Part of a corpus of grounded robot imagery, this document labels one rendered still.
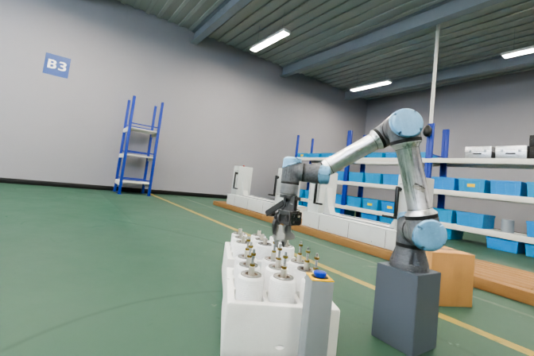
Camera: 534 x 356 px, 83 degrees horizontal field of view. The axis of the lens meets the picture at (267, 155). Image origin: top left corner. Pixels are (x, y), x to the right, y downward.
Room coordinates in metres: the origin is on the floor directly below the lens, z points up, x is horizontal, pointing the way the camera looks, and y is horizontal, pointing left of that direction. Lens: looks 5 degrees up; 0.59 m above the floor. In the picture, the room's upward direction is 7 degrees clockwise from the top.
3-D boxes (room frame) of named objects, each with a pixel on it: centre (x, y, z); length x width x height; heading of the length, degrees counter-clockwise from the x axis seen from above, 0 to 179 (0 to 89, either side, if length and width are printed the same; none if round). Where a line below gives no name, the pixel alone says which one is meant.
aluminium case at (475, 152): (4.77, -3.44, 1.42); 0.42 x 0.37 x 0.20; 122
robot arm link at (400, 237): (1.29, -0.65, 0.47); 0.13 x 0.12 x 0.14; 173
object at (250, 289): (1.11, 0.01, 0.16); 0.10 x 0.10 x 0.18
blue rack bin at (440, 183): (5.20, -3.20, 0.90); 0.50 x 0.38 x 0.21; 124
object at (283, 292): (1.12, -0.11, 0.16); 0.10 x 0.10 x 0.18
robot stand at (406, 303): (1.30, -0.65, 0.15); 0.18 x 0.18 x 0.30; 34
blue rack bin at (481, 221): (4.83, -3.42, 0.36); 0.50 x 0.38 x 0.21; 126
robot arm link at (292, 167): (1.23, -0.11, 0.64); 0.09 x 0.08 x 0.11; 83
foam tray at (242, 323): (1.24, -0.10, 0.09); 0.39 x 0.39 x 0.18; 7
